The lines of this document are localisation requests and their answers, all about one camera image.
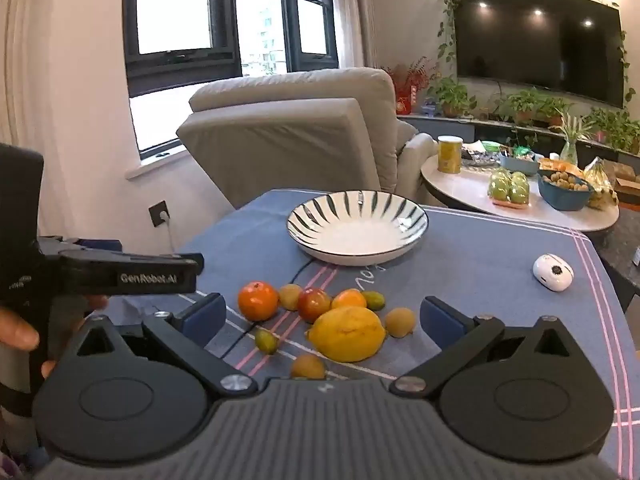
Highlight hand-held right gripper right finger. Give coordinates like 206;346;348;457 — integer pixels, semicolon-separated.
390;296;581;396

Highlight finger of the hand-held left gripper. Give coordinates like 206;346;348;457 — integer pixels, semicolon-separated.
37;236;123;256
59;252;205;295

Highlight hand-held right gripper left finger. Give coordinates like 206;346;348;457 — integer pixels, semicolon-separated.
65;292;257;395

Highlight brown longan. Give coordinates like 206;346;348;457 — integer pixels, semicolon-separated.
278;283;303;311
291;353;327;380
384;307;417;339

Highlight orange tangerine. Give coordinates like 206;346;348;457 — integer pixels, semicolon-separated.
237;281;280;322
331;288;368;311

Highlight yellow lemon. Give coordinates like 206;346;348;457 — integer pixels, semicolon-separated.
306;306;387;363

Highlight small red apple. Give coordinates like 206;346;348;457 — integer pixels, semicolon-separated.
298;287;332;324

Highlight striped ceramic plate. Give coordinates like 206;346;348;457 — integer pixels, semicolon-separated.
286;190;430;267

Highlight person's left hand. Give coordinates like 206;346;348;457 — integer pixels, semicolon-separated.
0;294;110;380

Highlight blue striped tablecloth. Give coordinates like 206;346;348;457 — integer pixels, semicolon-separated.
107;189;640;480

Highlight cream curtain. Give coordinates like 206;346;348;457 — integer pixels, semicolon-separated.
0;0;61;241
345;0;378;68

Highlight white round device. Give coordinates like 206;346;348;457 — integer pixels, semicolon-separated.
531;253;575;292

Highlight round white side table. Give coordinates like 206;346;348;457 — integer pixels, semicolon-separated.
421;152;621;233

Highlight packaged green apples tray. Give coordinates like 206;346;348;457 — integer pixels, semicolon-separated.
487;169;531;208

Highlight yellow can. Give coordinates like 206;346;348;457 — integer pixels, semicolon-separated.
437;135;464;175

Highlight crinkled snack bags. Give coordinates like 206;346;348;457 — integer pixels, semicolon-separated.
460;141;502;167

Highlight blue bowl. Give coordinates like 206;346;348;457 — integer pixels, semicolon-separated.
537;172;596;212

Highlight pile of longans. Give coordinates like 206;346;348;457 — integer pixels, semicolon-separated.
542;171;591;192

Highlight dark marble round table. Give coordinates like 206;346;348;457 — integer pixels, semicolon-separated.
595;217;640;311

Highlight grey television cabinet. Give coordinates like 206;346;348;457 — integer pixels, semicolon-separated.
397;112;640;161

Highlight orange woven basket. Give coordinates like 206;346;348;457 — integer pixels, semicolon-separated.
537;157;583;178

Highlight beige recliner armchair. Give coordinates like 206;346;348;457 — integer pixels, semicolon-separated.
176;67;438;211

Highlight bunch of bananas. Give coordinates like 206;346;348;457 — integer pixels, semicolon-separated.
582;156;621;211

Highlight glass vase with green plant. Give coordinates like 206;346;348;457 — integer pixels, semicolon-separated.
556;114;594;167

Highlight black framed window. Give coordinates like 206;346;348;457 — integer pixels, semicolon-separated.
122;0;346;163

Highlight green potted plant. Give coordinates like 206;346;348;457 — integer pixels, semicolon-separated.
500;89;541;126
537;97;572;128
430;77;477;118
585;107;640;155

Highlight cardboard box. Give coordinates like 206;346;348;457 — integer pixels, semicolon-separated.
612;160;640;202

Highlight person's purple clothing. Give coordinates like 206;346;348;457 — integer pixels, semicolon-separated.
0;440;31;480

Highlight red berry branch decoration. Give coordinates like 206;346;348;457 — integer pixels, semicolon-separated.
382;59;436;116

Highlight white power cable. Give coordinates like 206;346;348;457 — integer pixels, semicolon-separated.
159;212;179;253

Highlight dark wall socket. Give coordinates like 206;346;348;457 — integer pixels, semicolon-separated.
148;201;172;228

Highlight black cable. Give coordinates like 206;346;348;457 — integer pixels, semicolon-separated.
220;259;321;356

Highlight wall mounted television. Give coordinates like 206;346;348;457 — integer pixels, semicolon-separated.
448;0;626;109

